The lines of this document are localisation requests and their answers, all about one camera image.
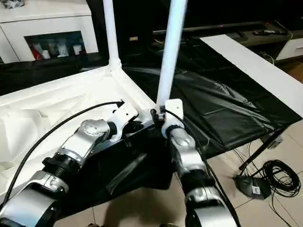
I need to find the white plastic table leg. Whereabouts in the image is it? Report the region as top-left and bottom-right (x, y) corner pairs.
(103, 0), (123, 71)
(155, 0), (189, 112)

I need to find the white plastic table top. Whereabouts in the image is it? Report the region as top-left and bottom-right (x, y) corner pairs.
(0, 65), (166, 197)

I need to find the black plastic mat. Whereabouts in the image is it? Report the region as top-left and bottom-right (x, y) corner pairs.
(0, 35), (301, 213)

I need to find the tall black cabinet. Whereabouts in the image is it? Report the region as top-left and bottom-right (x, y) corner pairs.
(91, 0), (166, 60)

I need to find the black horizontal bar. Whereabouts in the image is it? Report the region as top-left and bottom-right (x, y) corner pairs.
(152, 21), (268, 35)

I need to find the white flat board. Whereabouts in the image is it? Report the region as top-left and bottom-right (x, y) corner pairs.
(200, 34), (303, 114)

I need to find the white printed carton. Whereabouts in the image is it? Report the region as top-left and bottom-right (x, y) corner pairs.
(56, 40), (68, 58)

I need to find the black tripod stand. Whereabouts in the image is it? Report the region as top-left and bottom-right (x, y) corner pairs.
(233, 130), (285, 201)

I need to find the black electronic box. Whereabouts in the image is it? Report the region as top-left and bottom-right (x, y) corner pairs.
(268, 131), (285, 149)

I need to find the small red figure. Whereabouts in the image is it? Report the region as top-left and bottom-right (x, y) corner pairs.
(33, 44), (43, 61)

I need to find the black remote control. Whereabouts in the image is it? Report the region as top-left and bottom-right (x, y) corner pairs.
(253, 29), (285, 36)

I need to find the white cabinet with glass doors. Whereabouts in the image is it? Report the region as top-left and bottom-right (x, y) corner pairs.
(0, 0), (100, 63)

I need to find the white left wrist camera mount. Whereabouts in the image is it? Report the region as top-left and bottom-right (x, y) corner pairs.
(107, 100), (139, 142)

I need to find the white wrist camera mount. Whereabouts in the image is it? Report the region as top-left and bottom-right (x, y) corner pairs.
(107, 100), (139, 142)
(160, 99), (184, 130)

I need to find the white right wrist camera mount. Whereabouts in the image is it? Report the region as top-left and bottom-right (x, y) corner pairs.
(160, 99), (184, 130)

